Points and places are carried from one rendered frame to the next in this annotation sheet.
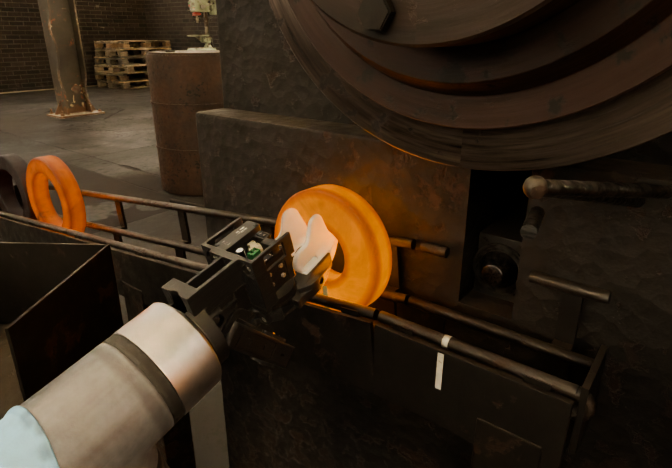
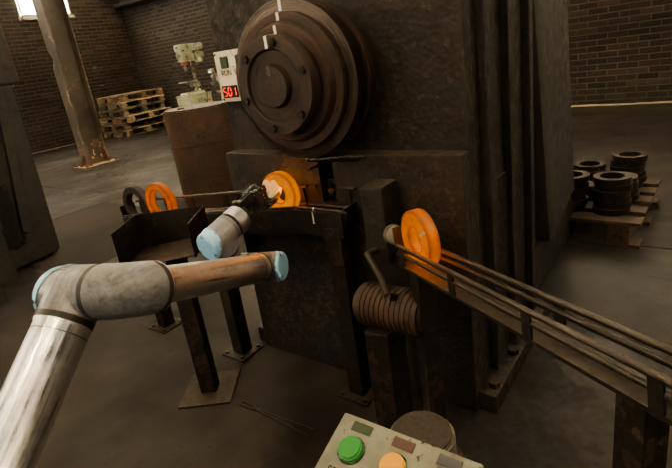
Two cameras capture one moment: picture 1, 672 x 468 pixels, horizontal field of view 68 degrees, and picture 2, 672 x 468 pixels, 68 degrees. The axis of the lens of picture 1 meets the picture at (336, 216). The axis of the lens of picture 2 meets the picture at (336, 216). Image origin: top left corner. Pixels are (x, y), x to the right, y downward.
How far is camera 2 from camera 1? 1.19 m
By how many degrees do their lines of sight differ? 2
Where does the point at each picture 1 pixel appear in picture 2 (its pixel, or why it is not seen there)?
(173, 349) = (238, 214)
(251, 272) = (255, 195)
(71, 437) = (219, 231)
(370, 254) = (291, 189)
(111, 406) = (226, 225)
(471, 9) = (289, 127)
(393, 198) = (298, 172)
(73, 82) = (91, 138)
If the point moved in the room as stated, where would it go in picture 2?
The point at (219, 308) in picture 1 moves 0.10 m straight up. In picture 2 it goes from (247, 207) to (241, 177)
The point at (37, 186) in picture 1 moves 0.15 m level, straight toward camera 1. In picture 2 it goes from (151, 198) to (160, 203)
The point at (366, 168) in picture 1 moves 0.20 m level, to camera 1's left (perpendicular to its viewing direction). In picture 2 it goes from (289, 164) to (232, 172)
